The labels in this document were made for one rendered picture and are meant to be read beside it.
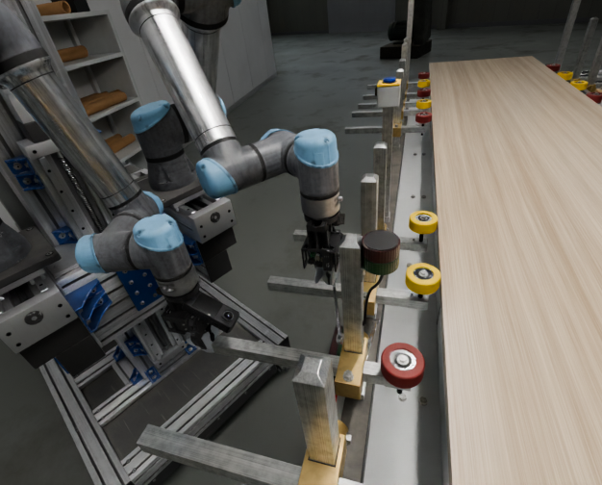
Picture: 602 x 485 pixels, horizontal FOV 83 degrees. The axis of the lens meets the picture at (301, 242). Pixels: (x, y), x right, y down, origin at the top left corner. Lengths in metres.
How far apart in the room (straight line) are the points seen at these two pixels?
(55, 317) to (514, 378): 0.97
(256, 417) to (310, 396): 1.31
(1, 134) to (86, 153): 0.44
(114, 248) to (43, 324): 0.36
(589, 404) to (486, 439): 0.18
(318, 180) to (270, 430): 1.26
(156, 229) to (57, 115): 0.26
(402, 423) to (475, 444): 0.33
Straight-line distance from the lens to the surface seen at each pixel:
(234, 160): 0.63
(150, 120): 1.08
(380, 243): 0.54
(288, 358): 0.76
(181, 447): 0.61
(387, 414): 0.96
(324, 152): 0.59
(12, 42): 0.75
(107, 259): 0.70
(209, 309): 0.74
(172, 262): 0.66
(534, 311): 0.86
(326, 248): 0.69
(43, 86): 0.76
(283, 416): 1.68
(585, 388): 0.77
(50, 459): 2.03
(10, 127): 1.18
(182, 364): 1.70
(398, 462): 0.92
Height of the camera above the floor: 1.48
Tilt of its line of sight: 36 degrees down
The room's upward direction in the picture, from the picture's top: 8 degrees counter-clockwise
